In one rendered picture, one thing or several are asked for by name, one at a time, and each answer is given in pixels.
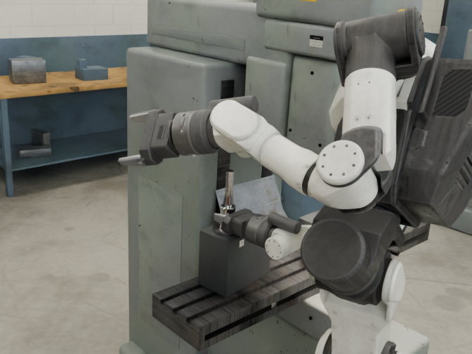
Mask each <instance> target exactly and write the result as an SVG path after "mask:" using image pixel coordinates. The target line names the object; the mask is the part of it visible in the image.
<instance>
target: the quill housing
mask: <svg viewBox="0 0 472 354"><path fill-rule="evenodd" d="M340 83H341V80H340V76H339V70H338V66H337V63H336V61H334V60H327V59H322V58H315V57H310V56H306V55H299V54H298V55H296V56H295V57H294V60H293V67H292V76H291V92H290V101H289V117H288V126H287V139H288V140H290V141H291V142H293V143H295V144H297V145H298V146H300V147H302V148H305V149H308V150H311V151H313V152H314V153H316V154H317V155H319V154H320V153H321V151H322V150H323V149H324V148H325V147H326V146H327V145H328V144H330V143H333V142H334V139H335V135H336V132H335V131H334V130H333V128H332V125H331V121H330V116H329V110H330V108H331V106H332V103H333V101H334V97H335V95H336V92H337V90H338V88H339V85H340Z"/></svg>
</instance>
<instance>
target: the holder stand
mask: <svg viewBox="0 0 472 354"><path fill-rule="evenodd" d="M269 269H270V257H269V255H268V254H267V252H266V250H265V249H264V248H262V247H259V246H257V245H255V244H252V243H251V242H248V241H247V239H246V237H239V236H237V235H234V234H231V235H229V234H227V233H225V232H223V231H222V230H221V228H220V223H219V222H216V223H214V224H213V225H212V226H209V227H208V228H205V229H202V230H200V232H199V271H198V284H200V285H202V286H203V287H206V288H207V289H210V290H212V291H214V292H216V293H217V294H220V295H221V296H224V297H228V296H229V295H231V294H234V293H235V292H236V291H239V290H240V289H242V288H244V287H246V286H247V285H249V284H251V283H252V282H255V281H257V280H258V279H260V278H262V277H263V276H265V275H267V274H268V273H269Z"/></svg>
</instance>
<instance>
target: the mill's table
mask: <svg viewBox="0 0 472 354"><path fill-rule="evenodd" d="M430 226H431V224H430V223H423V222H421V223H420V225H419V227H418V228H413V227H409V226H407V228H406V230H405V232H404V234H405V241H404V244H403V247H398V251H399V252H400V253H402V252H404V251H406V250H408V249H410V248H412V247H414V246H416V245H418V244H420V243H422V242H425V241H426V240H428V234H429V230H430ZM300 250H301V249H297V250H296V251H294V252H292V253H290V254H288V255H287V256H285V257H283V258H281V259H279V260H275V259H272V258H270V269H269V273H268V274H267V275H265V276H263V277H262V278H260V279H258V280H257V281H255V282H252V283H251V284H249V285H247V286H246V287H244V288H242V289H240V290H239V291H236V292H235V293H234V294H231V295H229V296H228V297H224V296H221V295H220V294H217V293H216V292H214V291H212V290H210V289H207V288H206V287H203V286H202V285H200V284H198V277H195V278H192V279H191V280H187V281H185V282H181V283H180V284H177V285H174V286H172V287H169V288H166V289H163V290H161V291H158V292H156V293H153V294H152V316H153V317H154V318H155V319H156V320H158V321H159V322H161V323H162V324H163V325H164V326H165V327H167V328H168V329H170V330H171V331H172V332H173V333H175V334H176V335H178V336H179V337H181V338H182V339H183V340H184V341H186V342H187V343H189V344H190V345H191V346H192V347H193V348H195V349H196V350H198V351H199V352H200V351H201V350H204V349H205V348H208V347H209V346H212V345H214V344H215V343H218V342H219V341H222V340H224V339H226V338H228V337H230V336H232V335H234V334H236V333H238V332H240V331H242V330H244V329H246V328H248V327H250V326H252V325H254V324H257V323H259V322H261V321H263V320H265V319H267V318H269V317H271V316H273V315H275V314H277V313H279V312H281V311H283V310H285V309H287V308H290V307H292V306H294V305H296V304H297V303H300V302H302V301H304V300H306V299H308V298H310V297H311V296H314V295H316V294H318V293H320V289H319V288H317V286H316V284H315V281H313V280H312V279H310V278H309V276H308V273H307V270H306V268H305V267H304V265H303V262H302V260H301V252H300Z"/></svg>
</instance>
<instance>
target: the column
mask: <svg viewBox="0 0 472 354"><path fill-rule="evenodd" d="M126 62H127V147H128V157H130V156H134V155H140V153H139V148H140V143H141V140H142V137H143V132H144V128H145V122H133V121H132V120H131V119H130V118H129V117H130V115H131V114H136V113H139V112H145V111H149V110H155V109H156V110H158V109H163V110H164V111H165V112H166V113H170V112H175V113H176V114H178V113H179V112H189V111H195V110H205V109H208V106H209V102H210V101H211V100H220V99H226V98H236V97H242V96H244V93H245V80H246V68H247V66H246V65H243V64H239V63H232V62H229V61H225V60H219V59H215V58H209V57H205V56H201V55H195V54H191V53H185V52H182V51H175V50H171V49H167V48H162V47H158V46H147V47H133V48H128V50H127V52H126ZM229 169H230V170H233V171H234V182H233V185H236V184H240V183H246V182H249V181H253V180H256V179H260V178H264V177H267V176H272V175H274V176H275V181H276V183H277V189H278V192H279V194H280V199H281V190H282V178H280V177H279V176H278V175H276V174H275V173H273V172H272V171H270V170H268V169H267V168H265V167H264V166H262V165H261V164H259V163H258V162H256V161H255V160H254V159H253V158H252V157H249V158H243V157H240V156H239V155H238V154H237V153H236V152H231V153H229V152H227V151H225V150H224V149H222V148H221V147H220V148H219V150H218V152H216V153H213V154H205V155H197V156H196V157H192V155H189V156H183V155H181V154H180V156H179V157H176V158H167V159H163V161H162V163H160V164H158V165H152V166H146V167H141V166H128V232H129V341H132V342H134V343H135V344H136V345H137V346H139V347H140V348H141V349H143V350H144V351H145V352H146V353H147V354H208V348H205V349H204V350H201V351H200V352H199V351H198V350H196V349H195V348H193V347H192V346H191V345H190V344H189V343H187V342H186V341H184V340H183V339H182V338H181V337H179V336H178V335H176V334H175V333H173V332H172V331H171V330H170V329H168V328H167V327H165V326H164V325H163V324H162V323H161V322H159V321H158V320H156V319H155V318H154V317H153V316H152V294H153V293H156V292H158V291H161V290H163V289H166V288H169V287H172V286H174V285H177V284H180V283H181V282H185V281H187V280H191V279H192V278H195V277H198V271H199V232H200V230H202V229H205V228H208V227H209V226H212V225H213V224H214V223H216V222H217V221H215V220H214V214H215V213H217V214H220V212H221V211H220V208H219V205H218V200H217V197H216V193H215V190H219V189H222V188H225V175H226V170H229Z"/></svg>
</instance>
